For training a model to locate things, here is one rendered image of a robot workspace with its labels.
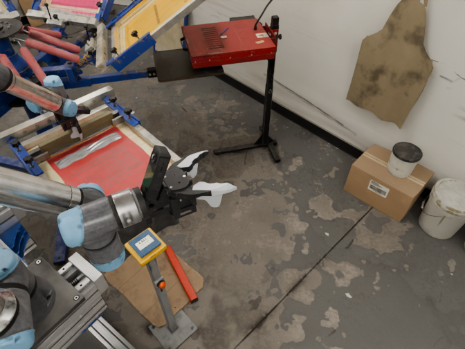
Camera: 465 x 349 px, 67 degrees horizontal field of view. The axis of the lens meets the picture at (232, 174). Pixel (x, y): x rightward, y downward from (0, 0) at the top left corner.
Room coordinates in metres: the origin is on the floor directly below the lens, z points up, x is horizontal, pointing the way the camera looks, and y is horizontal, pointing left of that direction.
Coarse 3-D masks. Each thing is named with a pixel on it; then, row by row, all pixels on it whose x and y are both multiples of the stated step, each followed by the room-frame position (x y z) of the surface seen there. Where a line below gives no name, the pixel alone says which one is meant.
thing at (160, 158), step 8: (152, 152) 0.52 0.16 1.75; (160, 152) 0.50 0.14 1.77; (168, 152) 0.51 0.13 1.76; (152, 160) 0.50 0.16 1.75; (160, 160) 0.49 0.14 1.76; (168, 160) 0.50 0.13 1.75; (152, 168) 0.50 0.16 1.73; (160, 168) 0.49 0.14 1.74; (144, 176) 0.51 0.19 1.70; (152, 176) 0.48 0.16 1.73; (160, 176) 0.48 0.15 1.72; (144, 184) 0.49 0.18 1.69; (152, 184) 0.47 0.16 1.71; (160, 184) 0.48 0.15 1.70; (144, 192) 0.48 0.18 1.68; (152, 192) 0.47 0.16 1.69; (152, 200) 0.46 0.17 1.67
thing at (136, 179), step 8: (112, 128) 1.57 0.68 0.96; (96, 136) 1.50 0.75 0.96; (88, 144) 1.43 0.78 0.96; (112, 144) 1.43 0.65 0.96; (128, 144) 1.43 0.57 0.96; (136, 144) 1.43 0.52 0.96; (96, 152) 1.37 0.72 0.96; (136, 152) 1.37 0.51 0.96; (144, 152) 1.37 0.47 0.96; (144, 160) 1.31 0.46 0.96; (144, 168) 1.25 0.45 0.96; (136, 176) 1.20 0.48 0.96; (128, 184) 1.14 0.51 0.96; (136, 184) 1.14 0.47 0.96
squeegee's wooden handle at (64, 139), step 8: (88, 120) 1.50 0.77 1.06; (96, 120) 1.51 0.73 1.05; (104, 120) 1.54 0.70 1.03; (88, 128) 1.47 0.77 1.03; (96, 128) 1.50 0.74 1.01; (56, 136) 1.38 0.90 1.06; (64, 136) 1.39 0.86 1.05; (40, 144) 1.32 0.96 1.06; (48, 144) 1.33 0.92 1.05; (56, 144) 1.35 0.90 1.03; (64, 144) 1.37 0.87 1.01; (48, 152) 1.31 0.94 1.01
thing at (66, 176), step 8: (80, 144) 1.43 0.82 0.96; (64, 152) 1.37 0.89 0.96; (72, 152) 1.37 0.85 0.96; (48, 160) 1.31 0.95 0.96; (56, 160) 1.31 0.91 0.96; (80, 160) 1.31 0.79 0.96; (88, 160) 1.31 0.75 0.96; (56, 168) 1.25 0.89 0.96; (64, 168) 1.25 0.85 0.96; (72, 168) 1.25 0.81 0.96; (64, 176) 1.20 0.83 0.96; (72, 176) 1.20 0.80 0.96; (72, 184) 1.14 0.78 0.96; (120, 184) 1.14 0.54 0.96; (104, 192) 1.09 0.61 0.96; (112, 192) 1.09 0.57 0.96
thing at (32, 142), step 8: (104, 104) 1.75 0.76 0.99; (96, 112) 1.68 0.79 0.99; (104, 112) 1.71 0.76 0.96; (80, 120) 1.60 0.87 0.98; (56, 128) 1.53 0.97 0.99; (136, 128) 1.53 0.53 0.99; (40, 136) 1.46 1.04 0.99; (48, 136) 1.47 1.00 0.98; (144, 136) 1.46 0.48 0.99; (152, 136) 1.46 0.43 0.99; (24, 144) 1.40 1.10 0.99; (32, 144) 1.41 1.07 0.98; (152, 144) 1.41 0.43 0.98; (160, 144) 1.40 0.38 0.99; (176, 160) 1.28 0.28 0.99; (40, 176) 1.17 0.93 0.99
